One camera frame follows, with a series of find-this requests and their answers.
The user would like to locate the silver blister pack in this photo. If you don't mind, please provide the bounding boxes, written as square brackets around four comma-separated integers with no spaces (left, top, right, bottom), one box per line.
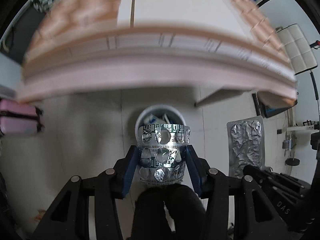
[138,124,190,186]
[227,116,265,178]

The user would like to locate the round trash bin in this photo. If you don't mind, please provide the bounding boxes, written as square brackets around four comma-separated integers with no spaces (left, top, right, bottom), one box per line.
[135,104,186,145]

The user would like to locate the dark trouser legs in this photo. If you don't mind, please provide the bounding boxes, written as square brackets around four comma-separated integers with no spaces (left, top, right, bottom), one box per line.
[130,184,206,239]

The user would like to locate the blue black scale board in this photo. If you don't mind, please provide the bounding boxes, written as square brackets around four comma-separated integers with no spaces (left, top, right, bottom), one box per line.
[252,91,298,118]

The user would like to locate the pink suitcase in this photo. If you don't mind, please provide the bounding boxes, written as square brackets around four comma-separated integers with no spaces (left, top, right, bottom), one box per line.
[1,99,43,137]

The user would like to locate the white leather chair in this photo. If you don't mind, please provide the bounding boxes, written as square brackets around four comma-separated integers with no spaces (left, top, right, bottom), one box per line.
[277,23,318,75]

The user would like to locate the checkered tablecloth table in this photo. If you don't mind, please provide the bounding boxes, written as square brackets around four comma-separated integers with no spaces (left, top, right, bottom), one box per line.
[16,0,297,102]

